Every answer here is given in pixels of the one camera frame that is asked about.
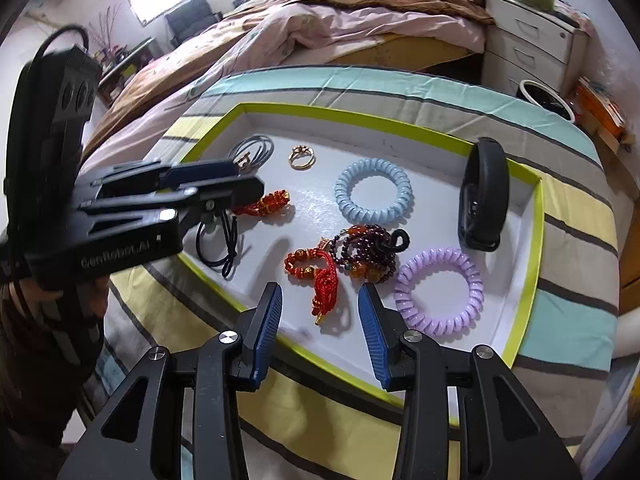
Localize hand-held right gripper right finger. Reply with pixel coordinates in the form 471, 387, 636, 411
357, 284, 583, 480

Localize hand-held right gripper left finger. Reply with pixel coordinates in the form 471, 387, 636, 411
57, 281, 285, 480

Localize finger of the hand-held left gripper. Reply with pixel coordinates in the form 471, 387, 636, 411
79, 176, 265, 226
97, 159, 240, 196

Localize red knotted bracelet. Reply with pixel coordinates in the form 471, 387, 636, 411
232, 189, 292, 218

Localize black hair tie teal balls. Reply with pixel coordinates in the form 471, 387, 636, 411
195, 207, 241, 281

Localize dark beaded bracelet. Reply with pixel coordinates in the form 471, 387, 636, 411
327, 225, 401, 285

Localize red cord bracelet orange beads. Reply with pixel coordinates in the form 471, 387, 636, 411
284, 246, 342, 327

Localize gold ring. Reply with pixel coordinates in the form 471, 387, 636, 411
288, 146, 317, 170

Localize black fuzzy hair tie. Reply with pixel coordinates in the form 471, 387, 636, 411
377, 229, 411, 256

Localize purple coil hair tie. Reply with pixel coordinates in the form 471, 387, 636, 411
394, 247, 484, 335

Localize light blue coil hair tie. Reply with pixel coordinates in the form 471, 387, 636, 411
334, 158, 414, 224

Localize green cardboard tray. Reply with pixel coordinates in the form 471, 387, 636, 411
172, 102, 546, 428

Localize person's left forearm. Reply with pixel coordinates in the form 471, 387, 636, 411
0, 302, 108, 446

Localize person's left hand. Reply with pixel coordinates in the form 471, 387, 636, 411
0, 274, 110, 312

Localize cluttered desk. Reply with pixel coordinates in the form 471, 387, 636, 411
92, 40, 166, 106

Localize black office chair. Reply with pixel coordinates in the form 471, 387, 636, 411
165, 0, 223, 48

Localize bed with pink duvet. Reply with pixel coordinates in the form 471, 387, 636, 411
82, 0, 486, 161

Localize black fitness band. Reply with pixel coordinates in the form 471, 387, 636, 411
457, 137, 511, 252

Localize striped tablecloth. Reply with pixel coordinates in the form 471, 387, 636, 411
80, 65, 621, 480

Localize white trash bin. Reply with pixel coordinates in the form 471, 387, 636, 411
519, 79, 576, 122

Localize stack of books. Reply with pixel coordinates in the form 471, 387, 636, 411
575, 77, 627, 153

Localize white nightstand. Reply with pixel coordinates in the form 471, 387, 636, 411
482, 0, 588, 111

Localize grey hair tie gold charm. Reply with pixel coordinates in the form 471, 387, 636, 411
229, 135, 275, 171

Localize black cable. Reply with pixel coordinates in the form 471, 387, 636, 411
32, 24, 92, 68

